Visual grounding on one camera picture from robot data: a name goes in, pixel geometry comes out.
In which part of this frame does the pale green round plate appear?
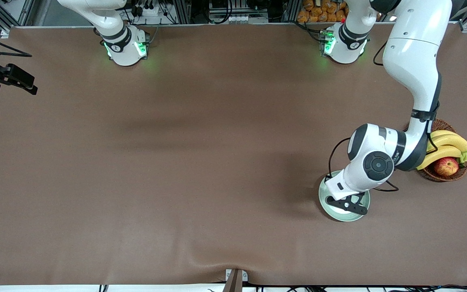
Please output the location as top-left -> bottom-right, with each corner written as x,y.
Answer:
319,170 -> 371,222

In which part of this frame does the yellow banana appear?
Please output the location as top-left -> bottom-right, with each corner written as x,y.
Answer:
417,145 -> 463,171
431,130 -> 459,140
428,134 -> 467,165

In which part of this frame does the red yellow apple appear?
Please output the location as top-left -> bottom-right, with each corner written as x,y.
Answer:
433,157 -> 460,176

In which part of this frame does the brown table cloth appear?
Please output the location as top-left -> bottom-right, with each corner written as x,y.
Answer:
0,23 -> 467,286

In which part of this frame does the brown wicker basket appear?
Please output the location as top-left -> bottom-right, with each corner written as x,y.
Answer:
416,118 -> 467,182

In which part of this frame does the white power strip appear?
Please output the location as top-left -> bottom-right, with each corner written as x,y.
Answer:
131,3 -> 160,17

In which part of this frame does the pile of orange bread rolls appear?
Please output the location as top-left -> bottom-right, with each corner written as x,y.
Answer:
296,0 -> 348,23

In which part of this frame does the white connector block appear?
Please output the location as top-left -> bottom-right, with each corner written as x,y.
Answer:
225,15 -> 269,24

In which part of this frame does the black control equipment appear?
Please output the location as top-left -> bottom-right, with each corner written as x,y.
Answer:
191,0 -> 285,23

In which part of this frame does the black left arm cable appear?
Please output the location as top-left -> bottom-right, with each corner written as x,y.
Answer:
329,40 -> 440,192

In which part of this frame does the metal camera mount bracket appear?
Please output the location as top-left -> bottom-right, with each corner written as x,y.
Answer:
223,269 -> 248,292

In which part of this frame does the aluminium frame post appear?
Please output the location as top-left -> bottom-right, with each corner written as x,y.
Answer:
173,0 -> 191,24
284,0 -> 301,23

